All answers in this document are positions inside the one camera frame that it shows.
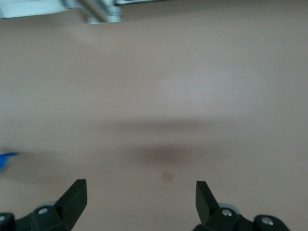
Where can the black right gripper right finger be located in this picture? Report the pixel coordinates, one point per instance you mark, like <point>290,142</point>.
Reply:
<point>207,208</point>

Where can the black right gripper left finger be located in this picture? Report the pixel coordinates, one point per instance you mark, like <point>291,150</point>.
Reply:
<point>69,207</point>

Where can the blue microfibre towel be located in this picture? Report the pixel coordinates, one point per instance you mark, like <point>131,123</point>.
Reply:
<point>6,160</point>

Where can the small brown tape patch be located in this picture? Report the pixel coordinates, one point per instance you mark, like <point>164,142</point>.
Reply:
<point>168,176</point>

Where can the aluminium camera pole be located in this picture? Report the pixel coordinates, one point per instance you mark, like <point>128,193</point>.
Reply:
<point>93,9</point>

